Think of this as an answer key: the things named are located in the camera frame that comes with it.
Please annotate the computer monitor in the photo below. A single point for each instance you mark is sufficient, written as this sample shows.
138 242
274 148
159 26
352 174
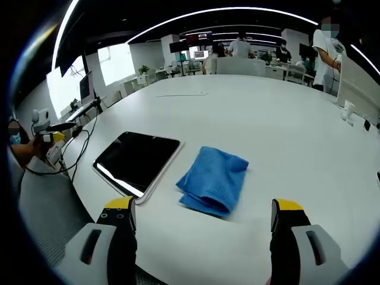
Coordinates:
86 87

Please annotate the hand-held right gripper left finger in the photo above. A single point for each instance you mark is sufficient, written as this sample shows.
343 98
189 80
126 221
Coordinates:
118 237

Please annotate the small black device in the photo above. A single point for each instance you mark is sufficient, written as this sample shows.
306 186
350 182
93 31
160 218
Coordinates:
367 125

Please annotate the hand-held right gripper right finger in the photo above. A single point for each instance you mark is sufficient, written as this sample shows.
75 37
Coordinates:
285 246

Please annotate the blue cleaning cloth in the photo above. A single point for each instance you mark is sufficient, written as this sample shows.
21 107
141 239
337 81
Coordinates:
213 178

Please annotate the black hanging screen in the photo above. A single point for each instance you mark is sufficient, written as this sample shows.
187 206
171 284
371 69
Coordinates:
179 47

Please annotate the white upright panel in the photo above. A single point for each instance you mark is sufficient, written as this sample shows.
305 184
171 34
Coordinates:
359 86

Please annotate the red wall display screen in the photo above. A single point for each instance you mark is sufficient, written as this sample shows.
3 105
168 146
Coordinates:
198 37

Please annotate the ceiling light strip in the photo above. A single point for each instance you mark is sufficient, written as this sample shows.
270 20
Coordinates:
225 9
60 35

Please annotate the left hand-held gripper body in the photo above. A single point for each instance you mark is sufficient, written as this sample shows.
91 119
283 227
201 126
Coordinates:
41 118

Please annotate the green potted plant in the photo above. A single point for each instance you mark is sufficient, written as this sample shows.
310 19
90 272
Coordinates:
144 70
266 58

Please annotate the black mirror with white frame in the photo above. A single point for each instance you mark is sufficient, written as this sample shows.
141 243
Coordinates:
133 160

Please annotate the person's left hand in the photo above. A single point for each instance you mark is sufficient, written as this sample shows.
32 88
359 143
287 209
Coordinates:
40 148

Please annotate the white paper cup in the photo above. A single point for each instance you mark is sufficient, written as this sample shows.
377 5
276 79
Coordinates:
348 110

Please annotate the person's blue face mask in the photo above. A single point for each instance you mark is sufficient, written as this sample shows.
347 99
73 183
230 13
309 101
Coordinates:
15 139

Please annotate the white low partition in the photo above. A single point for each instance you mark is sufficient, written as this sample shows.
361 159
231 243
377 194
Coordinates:
240 66

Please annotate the white flat strip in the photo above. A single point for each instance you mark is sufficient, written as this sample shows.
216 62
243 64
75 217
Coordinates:
181 95

